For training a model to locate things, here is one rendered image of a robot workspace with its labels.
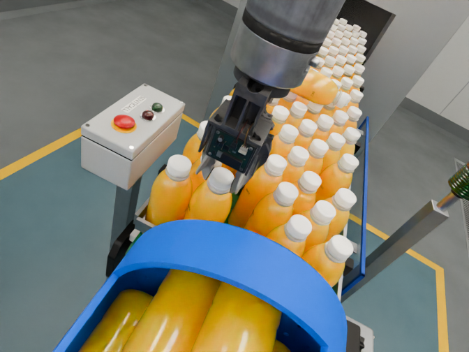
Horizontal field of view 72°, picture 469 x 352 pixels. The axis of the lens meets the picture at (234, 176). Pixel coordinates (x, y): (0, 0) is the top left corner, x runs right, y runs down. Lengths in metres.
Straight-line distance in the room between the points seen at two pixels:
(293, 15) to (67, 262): 1.53
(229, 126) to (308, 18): 0.14
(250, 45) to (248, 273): 0.22
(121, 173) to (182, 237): 0.30
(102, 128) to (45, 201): 1.34
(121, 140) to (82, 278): 1.15
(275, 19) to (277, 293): 0.25
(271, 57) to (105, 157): 0.37
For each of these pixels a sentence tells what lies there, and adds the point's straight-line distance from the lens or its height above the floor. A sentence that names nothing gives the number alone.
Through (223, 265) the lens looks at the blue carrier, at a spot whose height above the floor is 1.23.
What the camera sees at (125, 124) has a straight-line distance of 0.60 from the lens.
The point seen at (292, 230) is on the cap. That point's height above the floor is 1.11.
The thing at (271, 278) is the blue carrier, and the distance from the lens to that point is 0.31.
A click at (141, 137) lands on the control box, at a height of 1.10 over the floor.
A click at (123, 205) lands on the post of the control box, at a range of 0.81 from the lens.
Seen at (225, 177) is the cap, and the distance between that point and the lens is 0.52.
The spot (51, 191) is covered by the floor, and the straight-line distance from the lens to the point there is 1.96.
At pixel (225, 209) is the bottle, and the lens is 0.54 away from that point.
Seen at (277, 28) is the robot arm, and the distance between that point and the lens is 0.34.
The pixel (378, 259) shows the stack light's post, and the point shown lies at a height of 0.89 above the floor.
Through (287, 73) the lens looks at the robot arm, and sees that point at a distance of 0.35.
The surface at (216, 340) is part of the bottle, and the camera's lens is 0.31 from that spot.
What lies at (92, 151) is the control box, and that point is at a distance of 0.62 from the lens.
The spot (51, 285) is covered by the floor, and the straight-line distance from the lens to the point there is 1.66.
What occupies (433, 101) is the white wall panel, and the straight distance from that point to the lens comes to 4.74.
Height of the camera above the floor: 1.48
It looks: 41 degrees down
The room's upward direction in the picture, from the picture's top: 25 degrees clockwise
